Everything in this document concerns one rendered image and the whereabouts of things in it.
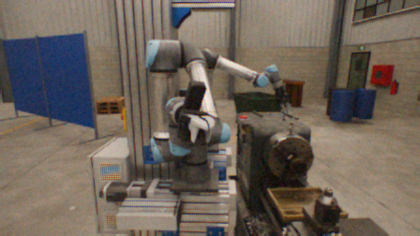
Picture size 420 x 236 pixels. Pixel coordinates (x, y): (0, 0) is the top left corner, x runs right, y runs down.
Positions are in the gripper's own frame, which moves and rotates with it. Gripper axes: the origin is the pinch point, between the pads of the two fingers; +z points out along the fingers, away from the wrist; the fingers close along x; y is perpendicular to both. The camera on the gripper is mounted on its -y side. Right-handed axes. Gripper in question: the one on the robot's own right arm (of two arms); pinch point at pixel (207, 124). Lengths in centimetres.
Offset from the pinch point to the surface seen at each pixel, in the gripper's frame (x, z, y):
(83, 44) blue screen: 98, -540, -36
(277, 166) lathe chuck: -84, -79, 43
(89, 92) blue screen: 83, -540, 63
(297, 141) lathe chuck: -93, -76, 25
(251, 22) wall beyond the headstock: -510, -991, -271
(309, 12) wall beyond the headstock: -765, -931, -351
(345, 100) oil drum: -587, -479, 8
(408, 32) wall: -851, -543, -233
